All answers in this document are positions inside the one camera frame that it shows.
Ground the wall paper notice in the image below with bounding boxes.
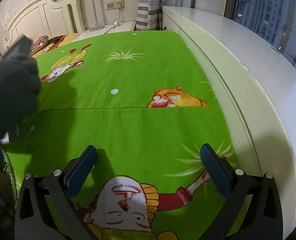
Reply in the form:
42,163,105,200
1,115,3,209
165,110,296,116
0,11,11,32

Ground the white windowsill cabinet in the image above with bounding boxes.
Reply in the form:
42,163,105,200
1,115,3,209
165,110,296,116
162,5,296,230

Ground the white charger cable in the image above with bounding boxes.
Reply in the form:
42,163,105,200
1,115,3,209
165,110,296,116
110,4,125,28

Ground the white bed headboard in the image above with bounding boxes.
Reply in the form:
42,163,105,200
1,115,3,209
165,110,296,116
2,0,86,52

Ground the window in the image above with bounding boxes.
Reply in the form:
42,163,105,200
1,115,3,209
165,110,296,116
224,0,296,83

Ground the white nightstand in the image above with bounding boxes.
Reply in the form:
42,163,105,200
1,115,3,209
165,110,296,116
70,20,137,43

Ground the green cartoon tablecloth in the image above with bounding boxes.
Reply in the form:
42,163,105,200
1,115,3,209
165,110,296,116
3,31,241,240

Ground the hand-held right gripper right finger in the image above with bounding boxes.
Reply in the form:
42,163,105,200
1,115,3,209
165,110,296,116
200,143,283,240

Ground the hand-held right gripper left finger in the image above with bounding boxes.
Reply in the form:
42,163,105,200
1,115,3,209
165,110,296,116
14,144,98,240

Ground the printed striped curtain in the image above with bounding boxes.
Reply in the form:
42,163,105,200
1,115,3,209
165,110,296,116
136,0,196,32

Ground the patterned round pillow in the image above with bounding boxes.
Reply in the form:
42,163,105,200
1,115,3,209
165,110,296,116
29,35,50,52

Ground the person's left forearm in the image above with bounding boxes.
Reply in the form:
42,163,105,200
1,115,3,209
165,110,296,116
0,55,43,143

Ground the yellow daisy bedsheet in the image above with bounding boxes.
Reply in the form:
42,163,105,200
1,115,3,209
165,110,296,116
64,32,80,46

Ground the wall socket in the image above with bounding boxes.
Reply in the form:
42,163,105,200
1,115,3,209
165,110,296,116
105,0,125,11

